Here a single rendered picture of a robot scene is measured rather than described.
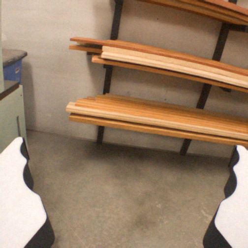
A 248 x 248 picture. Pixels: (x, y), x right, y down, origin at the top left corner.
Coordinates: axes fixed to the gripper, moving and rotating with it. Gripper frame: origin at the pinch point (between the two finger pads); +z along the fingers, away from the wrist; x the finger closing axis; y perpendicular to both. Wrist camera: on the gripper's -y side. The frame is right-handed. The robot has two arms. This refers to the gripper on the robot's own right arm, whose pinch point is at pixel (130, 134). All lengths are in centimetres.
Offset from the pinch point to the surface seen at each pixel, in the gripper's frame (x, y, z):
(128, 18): -1, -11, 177
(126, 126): 1, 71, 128
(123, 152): 0, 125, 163
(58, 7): -64, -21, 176
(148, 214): 22, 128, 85
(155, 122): 25, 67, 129
